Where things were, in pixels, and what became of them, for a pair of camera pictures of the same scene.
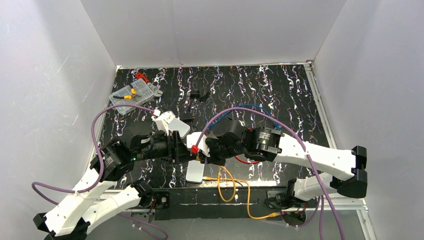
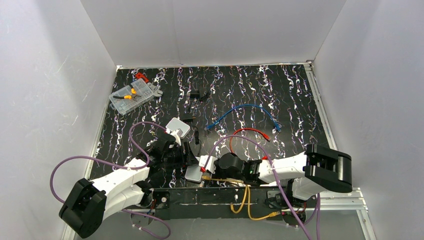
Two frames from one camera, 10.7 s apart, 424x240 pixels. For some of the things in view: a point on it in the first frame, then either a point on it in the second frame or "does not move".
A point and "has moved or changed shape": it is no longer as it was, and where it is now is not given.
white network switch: x=176 y=124 does not move
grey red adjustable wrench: x=154 y=89 does not move
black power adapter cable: x=188 y=118 has moved or changed shape
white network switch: x=194 y=171 does not move
